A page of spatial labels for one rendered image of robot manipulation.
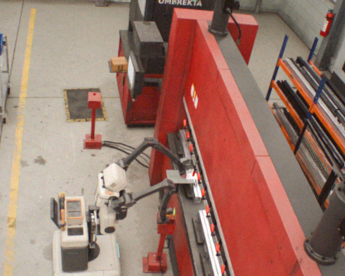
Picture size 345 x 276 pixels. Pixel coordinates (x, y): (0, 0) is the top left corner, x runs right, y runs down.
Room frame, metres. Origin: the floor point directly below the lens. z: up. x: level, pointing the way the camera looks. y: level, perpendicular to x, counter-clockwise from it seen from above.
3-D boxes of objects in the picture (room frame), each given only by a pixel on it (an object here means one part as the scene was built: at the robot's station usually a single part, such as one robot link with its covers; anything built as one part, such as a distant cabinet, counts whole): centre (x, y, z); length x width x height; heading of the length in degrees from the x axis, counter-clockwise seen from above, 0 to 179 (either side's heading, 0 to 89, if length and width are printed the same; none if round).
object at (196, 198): (3.27, -0.28, 0.92); 0.39 x 0.06 x 0.10; 15
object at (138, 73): (4.33, 0.57, 1.42); 0.45 x 0.12 x 0.36; 20
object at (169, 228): (2.90, -0.07, 0.75); 0.20 x 0.16 x 0.18; 11
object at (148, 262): (2.89, -0.04, 0.06); 0.25 x 0.20 x 0.12; 101
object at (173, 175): (3.28, -0.12, 1.00); 0.26 x 0.18 x 0.01; 105
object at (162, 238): (2.90, -0.07, 0.39); 0.05 x 0.05 x 0.54; 11
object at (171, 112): (4.31, -0.18, 1.15); 0.85 x 0.25 x 2.30; 105
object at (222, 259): (2.19, -0.57, 1.26); 0.15 x 0.09 x 0.17; 15
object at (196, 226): (2.72, -0.37, 0.89); 0.30 x 0.05 x 0.03; 15
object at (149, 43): (4.41, 0.50, 1.53); 0.51 x 0.25 x 0.85; 20
